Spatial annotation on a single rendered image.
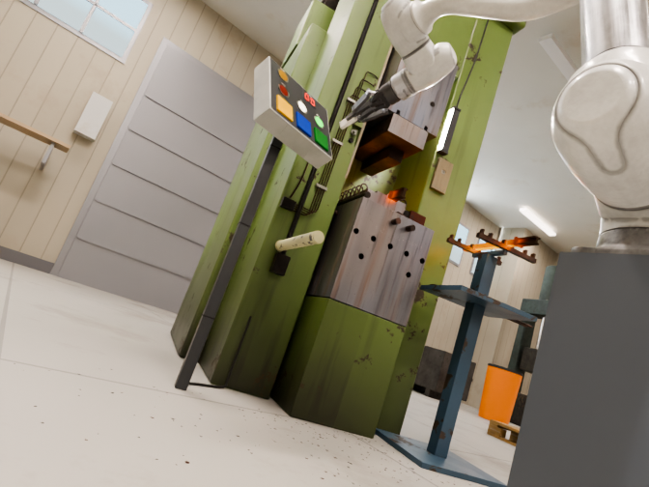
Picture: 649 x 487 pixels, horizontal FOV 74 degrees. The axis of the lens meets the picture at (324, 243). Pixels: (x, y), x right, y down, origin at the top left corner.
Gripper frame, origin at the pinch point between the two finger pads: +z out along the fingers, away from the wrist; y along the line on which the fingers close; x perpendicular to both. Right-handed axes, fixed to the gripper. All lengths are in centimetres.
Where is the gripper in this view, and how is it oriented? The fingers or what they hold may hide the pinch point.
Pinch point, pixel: (348, 121)
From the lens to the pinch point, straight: 162.4
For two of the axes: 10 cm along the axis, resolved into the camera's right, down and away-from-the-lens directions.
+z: -7.8, 3.8, 5.0
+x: -0.8, -8.5, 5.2
